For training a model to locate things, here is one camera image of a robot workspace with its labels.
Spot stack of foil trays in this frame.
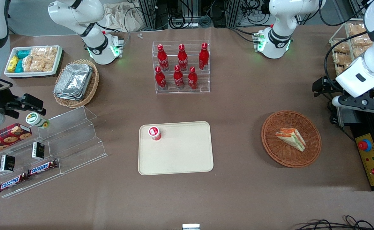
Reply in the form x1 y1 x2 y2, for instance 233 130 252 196
54 63 94 101

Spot coiled black cables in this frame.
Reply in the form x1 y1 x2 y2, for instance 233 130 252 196
169 11 213 30

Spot green lid cup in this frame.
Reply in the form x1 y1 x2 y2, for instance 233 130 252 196
26 112 50 129

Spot brown wicker basket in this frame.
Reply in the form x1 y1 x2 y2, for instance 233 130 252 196
261 110 322 168

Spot black power cable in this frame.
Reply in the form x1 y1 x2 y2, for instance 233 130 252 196
327 97 356 142

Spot clear acrylic bottle rack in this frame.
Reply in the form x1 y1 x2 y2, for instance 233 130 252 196
152 41 211 94

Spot white wire rack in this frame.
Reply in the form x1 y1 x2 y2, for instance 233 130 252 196
329 19 374 77

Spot yellow snack pack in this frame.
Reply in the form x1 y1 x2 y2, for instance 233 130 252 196
8 56 19 73

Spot red cola bottle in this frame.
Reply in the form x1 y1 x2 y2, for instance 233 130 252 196
173 65 185 89
155 66 167 90
199 42 210 71
177 44 188 71
157 44 169 71
188 66 198 90

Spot black cable bundle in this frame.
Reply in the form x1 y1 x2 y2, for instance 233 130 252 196
297 216 374 230

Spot triangular sandwich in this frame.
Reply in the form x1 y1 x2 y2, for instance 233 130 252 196
275 127 306 152

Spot white cloth bag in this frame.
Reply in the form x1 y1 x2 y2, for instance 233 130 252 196
103 3 144 32

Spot clear acrylic stepped shelf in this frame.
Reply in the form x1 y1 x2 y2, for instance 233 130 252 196
0 106 108 199

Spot small black box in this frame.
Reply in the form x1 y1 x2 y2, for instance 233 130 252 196
32 142 45 160
0 155 15 173

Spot snickers bar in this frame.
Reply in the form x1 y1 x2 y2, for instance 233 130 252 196
27 159 59 177
0 172 29 193

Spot red lid cup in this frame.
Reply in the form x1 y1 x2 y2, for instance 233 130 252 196
148 126 162 141

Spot beige plastic tray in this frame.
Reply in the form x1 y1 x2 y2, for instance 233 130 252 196
138 121 214 176

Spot light wicker basket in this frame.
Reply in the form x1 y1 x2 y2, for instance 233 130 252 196
53 59 100 108

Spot aluminium frame post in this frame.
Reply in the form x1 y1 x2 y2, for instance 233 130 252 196
226 0 242 27
138 0 169 31

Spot fried snack pack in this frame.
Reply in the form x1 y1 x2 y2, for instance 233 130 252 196
335 64 350 76
333 53 355 65
348 23 368 35
332 40 350 53
350 34 374 48

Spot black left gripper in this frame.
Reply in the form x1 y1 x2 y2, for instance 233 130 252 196
312 77 355 98

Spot yellow emergency stop box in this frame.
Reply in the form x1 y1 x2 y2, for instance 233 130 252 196
355 134 374 186

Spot white snack tray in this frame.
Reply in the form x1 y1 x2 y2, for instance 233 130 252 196
4 45 63 78

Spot red tartan cookie box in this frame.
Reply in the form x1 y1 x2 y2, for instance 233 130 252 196
0 123 33 159

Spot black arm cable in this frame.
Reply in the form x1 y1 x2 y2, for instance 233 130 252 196
318 0 374 91

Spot black appliance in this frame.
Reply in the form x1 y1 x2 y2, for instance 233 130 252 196
335 107 374 192

